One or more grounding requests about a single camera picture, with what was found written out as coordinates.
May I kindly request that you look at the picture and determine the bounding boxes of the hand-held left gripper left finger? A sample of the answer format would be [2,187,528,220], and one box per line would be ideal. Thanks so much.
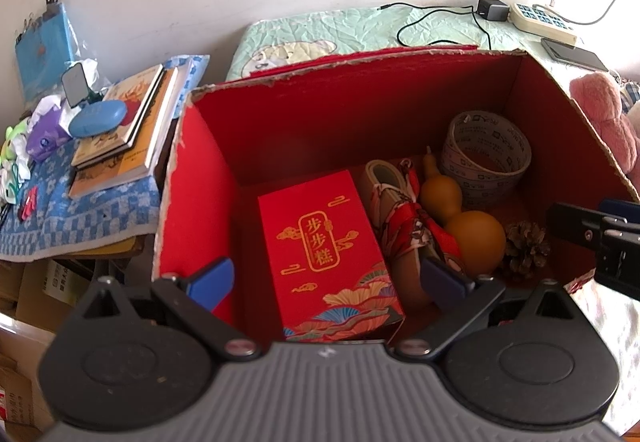
[80,257,263,364]

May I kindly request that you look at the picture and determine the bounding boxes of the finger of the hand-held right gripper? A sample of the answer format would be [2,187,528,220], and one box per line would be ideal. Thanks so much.
[599,198,640,223]
[546,202,640,301]

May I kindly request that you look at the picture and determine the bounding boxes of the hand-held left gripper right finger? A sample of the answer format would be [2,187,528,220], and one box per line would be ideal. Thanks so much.
[396,256,575,364]

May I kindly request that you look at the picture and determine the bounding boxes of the brown pine cone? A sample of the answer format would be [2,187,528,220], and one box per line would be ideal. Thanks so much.
[502,220,551,279]

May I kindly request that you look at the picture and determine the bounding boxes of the brown dried gourd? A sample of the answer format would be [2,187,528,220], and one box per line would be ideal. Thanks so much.
[419,146,507,275]

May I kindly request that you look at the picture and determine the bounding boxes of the small red gift box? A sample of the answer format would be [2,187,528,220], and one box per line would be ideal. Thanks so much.
[257,169,406,343]

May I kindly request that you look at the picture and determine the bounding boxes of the printed packing tape roll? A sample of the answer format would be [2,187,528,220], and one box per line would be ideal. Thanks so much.
[441,109,532,203]

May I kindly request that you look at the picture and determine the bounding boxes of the large red cardboard box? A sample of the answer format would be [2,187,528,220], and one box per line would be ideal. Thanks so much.
[152,44,640,353]

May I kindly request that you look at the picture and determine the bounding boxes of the cream plush toy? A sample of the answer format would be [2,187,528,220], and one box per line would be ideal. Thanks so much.
[620,83,640,138]

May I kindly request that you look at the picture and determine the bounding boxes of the pink plush toy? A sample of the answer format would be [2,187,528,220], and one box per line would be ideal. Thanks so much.
[570,71,640,175]

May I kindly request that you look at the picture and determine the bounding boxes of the blue checkered cloth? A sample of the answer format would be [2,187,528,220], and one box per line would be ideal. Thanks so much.
[0,137,161,263]

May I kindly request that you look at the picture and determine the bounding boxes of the orange book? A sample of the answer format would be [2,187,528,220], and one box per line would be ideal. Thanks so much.
[66,122,168,199]

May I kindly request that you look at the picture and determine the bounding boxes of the black smartphone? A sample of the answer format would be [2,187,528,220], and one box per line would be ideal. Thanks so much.
[540,37,610,72]

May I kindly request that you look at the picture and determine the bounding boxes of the brown cardboard box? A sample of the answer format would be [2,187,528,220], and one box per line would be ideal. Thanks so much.
[0,322,56,438]
[0,259,101,323]

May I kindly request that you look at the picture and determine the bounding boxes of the book with flame cover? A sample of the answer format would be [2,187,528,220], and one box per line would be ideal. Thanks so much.
[102,63,167,148]

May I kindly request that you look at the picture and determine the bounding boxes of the small red clip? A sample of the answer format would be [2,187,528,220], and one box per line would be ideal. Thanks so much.
[17,187,40,220]

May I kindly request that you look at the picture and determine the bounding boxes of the blue glasses case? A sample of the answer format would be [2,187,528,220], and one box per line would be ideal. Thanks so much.
[68,99,128,139]

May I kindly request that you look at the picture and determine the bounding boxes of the white power strip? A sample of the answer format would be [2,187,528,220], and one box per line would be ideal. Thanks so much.
[509,2,578,48]

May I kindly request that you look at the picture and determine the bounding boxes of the purple toy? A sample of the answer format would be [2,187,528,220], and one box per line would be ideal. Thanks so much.
[25,109,71,160]

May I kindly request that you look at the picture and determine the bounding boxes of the black power adapter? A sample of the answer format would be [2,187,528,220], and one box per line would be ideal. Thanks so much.
[477,0,510,22]

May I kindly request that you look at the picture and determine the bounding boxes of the small black framed mirror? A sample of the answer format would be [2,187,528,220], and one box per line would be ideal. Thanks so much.
[61,64,91,108]

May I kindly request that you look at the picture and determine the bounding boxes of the green toy figure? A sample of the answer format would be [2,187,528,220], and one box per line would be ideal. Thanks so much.
[0,119,31,163]

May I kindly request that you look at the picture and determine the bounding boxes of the blue plastic-wrapped folder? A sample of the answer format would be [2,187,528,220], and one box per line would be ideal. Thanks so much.
[14,0,76,98]

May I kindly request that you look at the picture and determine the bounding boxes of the black cable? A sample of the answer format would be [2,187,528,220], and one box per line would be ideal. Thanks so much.
[377,2,493,50]

